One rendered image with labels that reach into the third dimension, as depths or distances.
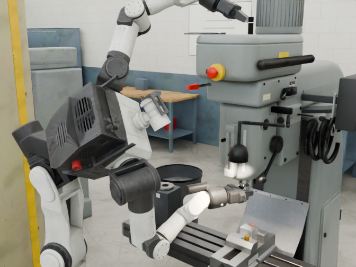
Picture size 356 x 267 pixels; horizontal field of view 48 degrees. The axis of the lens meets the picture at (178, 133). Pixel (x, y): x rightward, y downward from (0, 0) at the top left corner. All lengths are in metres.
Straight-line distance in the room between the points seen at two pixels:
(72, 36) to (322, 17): 5.09
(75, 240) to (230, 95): 0.85
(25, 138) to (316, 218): 1.39
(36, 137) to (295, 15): 1.14
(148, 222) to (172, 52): 6.05
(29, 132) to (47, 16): 8.55
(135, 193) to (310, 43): 4.96
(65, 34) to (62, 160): 7.44
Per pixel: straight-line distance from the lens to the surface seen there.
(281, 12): 1.76
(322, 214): 2.15
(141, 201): 1.34
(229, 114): 1.59
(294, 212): 2.07
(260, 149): 1.60
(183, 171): 4.01
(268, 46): 1.48
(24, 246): 3.21
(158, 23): 7.51
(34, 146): 1.60
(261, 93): 1.48
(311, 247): 2.17
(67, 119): 1.39
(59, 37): 8.66
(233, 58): 1.41
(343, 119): 1.72
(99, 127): 1.25
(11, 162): 2.95
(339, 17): 5.90
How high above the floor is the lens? 1.89
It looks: 14 degrees down
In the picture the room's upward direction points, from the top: straight up
